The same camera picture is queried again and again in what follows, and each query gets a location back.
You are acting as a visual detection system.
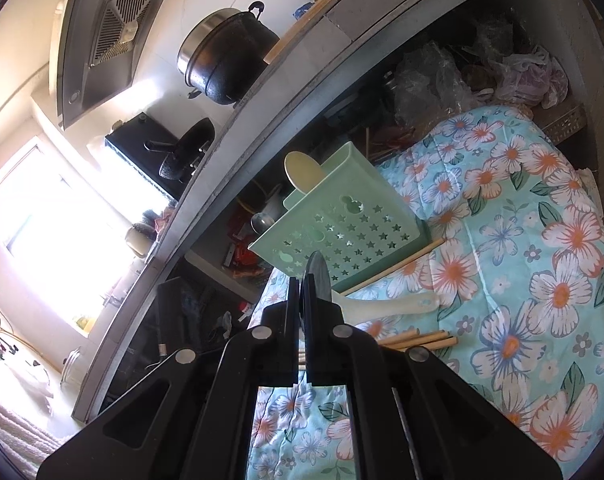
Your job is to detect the large steel spoon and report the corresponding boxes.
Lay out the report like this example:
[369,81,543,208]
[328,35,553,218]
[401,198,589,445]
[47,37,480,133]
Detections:
[305,250,332,302]

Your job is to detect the beige plastic ladle spoon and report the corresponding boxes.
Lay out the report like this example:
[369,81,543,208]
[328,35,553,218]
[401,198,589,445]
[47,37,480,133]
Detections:
[283,151,326,194]

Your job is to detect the wooden chopstick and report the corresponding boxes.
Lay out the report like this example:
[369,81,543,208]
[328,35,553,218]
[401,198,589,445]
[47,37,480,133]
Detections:
[343,237,446,295]
[393,336,458,351]
[378,330,451,347]

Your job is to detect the floral turquoise tablecloth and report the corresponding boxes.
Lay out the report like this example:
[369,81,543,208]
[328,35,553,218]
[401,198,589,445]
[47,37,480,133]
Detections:
[261,105,604,478]

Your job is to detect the green perforated utensil holder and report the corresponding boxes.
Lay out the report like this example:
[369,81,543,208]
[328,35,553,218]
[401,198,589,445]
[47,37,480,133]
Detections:
[249,142,432,292]

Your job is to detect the black frying pan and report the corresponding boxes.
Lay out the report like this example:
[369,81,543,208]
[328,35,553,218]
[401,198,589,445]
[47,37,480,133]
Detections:
[145,118,215,183]

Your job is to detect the black cooking pot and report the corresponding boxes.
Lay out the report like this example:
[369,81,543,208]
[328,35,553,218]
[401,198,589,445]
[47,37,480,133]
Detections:
[176,1,279,105]

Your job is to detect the range hood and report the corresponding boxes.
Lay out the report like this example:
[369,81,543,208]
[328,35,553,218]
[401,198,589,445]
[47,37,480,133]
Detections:
[56,0,163,129]

